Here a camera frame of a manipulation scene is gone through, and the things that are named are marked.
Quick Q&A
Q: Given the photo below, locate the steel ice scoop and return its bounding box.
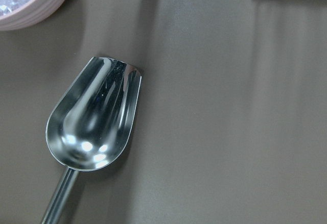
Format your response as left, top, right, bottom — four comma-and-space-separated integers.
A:
42, 57, 142, 223

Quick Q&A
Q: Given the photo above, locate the pink ice bowl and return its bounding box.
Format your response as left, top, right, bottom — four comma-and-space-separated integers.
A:
1, 0, 65, 31

